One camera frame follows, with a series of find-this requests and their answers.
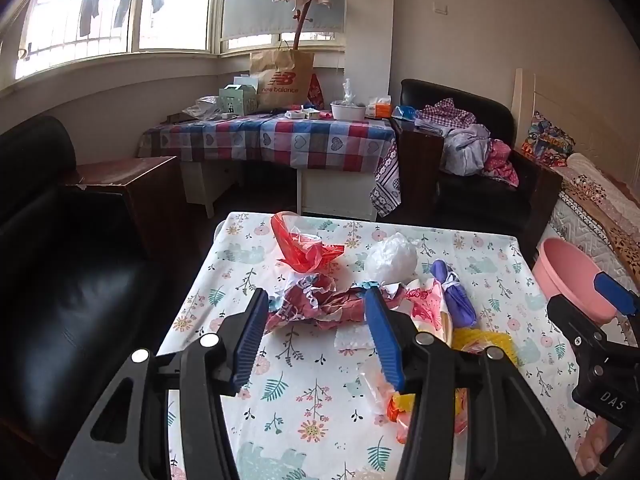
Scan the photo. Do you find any brown wooden side table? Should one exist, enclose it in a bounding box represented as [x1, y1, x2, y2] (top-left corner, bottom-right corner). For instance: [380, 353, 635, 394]
[62, 155, 193, 261]

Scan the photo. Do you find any brown paper bag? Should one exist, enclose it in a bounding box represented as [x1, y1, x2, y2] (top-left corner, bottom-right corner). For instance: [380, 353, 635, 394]
[249, 40, 316, 111]

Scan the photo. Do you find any pink plastic bucket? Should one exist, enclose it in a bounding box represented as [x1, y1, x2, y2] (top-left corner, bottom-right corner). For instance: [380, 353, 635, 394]
[531, 237, 626, 323]

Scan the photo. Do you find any pink coat stand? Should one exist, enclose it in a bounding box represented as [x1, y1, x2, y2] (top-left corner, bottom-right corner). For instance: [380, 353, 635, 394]
[292, 0, 321, 53]

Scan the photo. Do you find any red white wrapper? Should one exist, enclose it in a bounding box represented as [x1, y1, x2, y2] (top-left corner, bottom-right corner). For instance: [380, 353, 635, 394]
[262, 272, 386, 333]

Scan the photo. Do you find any white quilted mattress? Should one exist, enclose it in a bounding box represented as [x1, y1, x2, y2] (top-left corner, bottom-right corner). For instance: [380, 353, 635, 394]
[537, 187, 628, 273]

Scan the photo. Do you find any cream bed headboard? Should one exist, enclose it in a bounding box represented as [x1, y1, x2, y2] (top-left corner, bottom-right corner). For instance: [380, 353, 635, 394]
[514, 67, 640, 161]

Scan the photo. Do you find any black leather sofa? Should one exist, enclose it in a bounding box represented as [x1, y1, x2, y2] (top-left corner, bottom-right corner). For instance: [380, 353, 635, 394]
[0, 115, 171, 461]

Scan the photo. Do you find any person's right hand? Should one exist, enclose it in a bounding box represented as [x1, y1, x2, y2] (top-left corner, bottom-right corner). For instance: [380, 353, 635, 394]
[574, 417, 626, 476]

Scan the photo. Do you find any grey roller blind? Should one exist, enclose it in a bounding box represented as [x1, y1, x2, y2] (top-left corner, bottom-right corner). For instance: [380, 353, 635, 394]
[220, 0, 348, 43]

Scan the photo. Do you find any purple checked shirt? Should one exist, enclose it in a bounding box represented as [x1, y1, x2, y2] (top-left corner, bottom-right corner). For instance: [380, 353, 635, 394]
[415, 97, 476, 136]

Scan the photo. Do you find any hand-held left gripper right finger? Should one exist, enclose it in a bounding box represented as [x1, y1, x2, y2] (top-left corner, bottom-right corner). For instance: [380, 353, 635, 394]
[364, 287, 583, 480]

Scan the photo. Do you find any white crumpled plastic bag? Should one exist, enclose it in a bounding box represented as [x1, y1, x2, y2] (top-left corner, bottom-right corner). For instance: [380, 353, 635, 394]
[364, 232, 418, 283]

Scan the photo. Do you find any red plastic bag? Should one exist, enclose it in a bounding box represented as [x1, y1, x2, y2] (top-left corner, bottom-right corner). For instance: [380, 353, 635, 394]
[270, 211, 347, 275]

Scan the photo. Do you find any white bowl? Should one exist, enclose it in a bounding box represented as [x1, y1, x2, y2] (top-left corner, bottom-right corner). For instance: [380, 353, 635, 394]
[330, 101, 367, 122]

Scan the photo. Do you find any cream floral quilt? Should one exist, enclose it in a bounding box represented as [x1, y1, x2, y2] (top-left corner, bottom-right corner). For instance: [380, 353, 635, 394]
[567, 152, 640, 221]

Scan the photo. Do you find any white foam piece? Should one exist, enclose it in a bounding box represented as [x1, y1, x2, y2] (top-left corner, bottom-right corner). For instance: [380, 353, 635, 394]
[334, 325, 378, 356]

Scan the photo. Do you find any dark wooden side table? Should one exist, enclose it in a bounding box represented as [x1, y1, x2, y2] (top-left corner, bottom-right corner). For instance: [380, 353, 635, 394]
[390, 117, 446, 221]

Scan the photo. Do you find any clear orange plastic bag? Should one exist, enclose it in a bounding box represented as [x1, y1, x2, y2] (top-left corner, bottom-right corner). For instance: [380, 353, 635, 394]
[357, 360, 468, 443]

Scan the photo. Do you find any purple white patterned cloth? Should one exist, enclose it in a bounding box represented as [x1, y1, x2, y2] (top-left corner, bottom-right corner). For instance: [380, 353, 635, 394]
[370, 142, 403, 218]

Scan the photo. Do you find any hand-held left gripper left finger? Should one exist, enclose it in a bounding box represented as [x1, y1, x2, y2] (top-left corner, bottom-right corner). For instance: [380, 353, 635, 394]
[55, 287, 271, 480]

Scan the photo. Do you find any checked heart tablecloth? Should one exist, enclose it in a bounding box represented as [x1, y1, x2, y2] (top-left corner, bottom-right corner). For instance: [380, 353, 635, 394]
[137, 110, 398, 171]

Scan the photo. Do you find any colourful printed cushion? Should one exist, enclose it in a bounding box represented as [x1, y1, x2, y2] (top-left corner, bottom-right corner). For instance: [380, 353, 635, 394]
[521, 111, 576, 167]

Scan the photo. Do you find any lavender garment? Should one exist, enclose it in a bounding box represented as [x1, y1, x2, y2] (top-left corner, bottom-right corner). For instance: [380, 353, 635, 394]
[440, 125, 493, 177]

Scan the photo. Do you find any orange tissue box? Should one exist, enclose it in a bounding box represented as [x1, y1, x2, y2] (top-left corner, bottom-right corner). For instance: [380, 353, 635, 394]
[366, 96, 393, 120]

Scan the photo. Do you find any cream framed window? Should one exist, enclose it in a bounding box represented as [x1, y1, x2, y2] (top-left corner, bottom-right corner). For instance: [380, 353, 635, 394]
[0, 0, 347, 96]

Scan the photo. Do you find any purple packet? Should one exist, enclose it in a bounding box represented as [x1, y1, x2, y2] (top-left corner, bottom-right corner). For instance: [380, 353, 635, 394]
[430, 259, 478, 331]

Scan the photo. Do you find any black leather armchair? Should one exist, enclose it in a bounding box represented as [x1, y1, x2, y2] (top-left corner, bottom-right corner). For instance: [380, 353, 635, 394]
[400, 79, 561, 233]

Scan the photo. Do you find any clear crumpled plastic bag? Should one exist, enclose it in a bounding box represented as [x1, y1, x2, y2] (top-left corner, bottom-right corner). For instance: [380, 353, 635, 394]
[182, 95, 223, 120]

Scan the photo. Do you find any brown leopard blanket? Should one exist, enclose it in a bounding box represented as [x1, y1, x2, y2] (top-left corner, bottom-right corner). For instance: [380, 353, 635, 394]
[560, 175, 640, 281]

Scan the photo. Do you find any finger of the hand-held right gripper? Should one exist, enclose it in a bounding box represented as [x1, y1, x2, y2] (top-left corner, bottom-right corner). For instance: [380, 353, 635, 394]
[591, 271, 640, 317]
[546, 294, 610, 361]

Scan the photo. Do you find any white desk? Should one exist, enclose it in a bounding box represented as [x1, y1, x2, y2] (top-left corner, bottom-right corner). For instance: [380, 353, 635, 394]
[180, 160, 381, 221]

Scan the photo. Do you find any pink floral wrapper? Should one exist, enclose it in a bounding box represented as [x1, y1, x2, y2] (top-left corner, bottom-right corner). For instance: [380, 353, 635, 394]
[385, 280, 456, 348]

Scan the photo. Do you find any pink patterned garment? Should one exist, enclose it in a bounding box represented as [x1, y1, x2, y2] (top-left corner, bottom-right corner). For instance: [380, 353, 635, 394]
[482, 139, 521, 187]

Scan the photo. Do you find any green house-shaped box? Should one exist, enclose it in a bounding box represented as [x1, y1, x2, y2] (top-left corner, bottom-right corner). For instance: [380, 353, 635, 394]
[218, 84, 259, 117]

